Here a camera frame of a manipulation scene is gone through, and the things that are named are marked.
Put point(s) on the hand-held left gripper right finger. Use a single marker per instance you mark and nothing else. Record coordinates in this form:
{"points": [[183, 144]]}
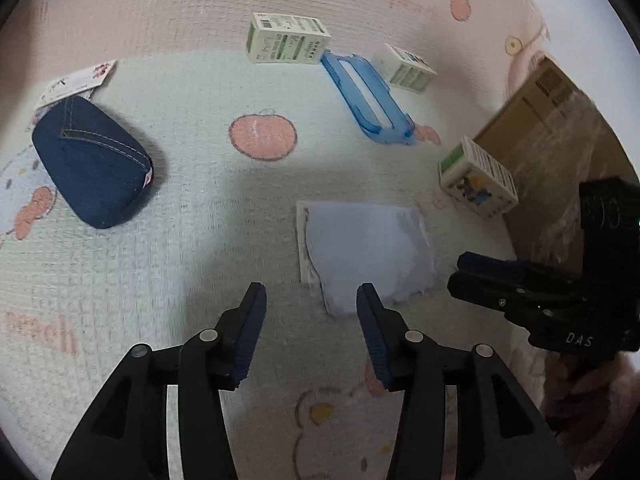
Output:
{"points": [[375, 345]]}

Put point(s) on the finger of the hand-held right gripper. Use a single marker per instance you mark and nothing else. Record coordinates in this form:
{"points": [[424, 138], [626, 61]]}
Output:
{"points": [[480, 290], [490, 262]]}

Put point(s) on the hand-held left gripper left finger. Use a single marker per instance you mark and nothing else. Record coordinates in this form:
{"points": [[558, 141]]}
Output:
{"points": [[247, 345]]}

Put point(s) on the white green cartoon medicine box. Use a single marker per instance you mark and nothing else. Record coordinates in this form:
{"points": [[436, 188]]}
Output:
{"points": [[475, 180]]}

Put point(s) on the pale blue paper sheet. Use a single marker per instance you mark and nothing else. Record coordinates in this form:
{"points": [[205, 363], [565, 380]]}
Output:
{"points": [[365, 255]]}

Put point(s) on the brown cardboard box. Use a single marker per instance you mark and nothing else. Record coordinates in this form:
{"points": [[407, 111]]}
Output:
{"points": [[550, 160]]}

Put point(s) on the small white green medicine box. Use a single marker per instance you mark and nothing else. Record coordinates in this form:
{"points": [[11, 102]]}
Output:
{"points": [[410, 67]]}

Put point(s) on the blue plastic frame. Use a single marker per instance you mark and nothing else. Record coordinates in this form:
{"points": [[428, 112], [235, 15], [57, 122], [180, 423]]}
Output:
{"points": [[350, 90]]}

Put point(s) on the blue denim case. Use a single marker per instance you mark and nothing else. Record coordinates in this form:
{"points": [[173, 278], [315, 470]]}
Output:
{"points": [[90, 165]]}

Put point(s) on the large white green medicine box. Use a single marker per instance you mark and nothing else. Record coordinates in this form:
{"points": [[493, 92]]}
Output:
{"points": [[285, 37]]}

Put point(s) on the white pink printed card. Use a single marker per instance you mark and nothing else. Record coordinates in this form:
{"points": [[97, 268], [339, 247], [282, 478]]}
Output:
{"points": [[75, 80]]}

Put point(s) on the pink cat printed blanket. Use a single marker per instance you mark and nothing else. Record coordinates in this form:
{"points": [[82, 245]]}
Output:
{"points": [[200, 210]]}

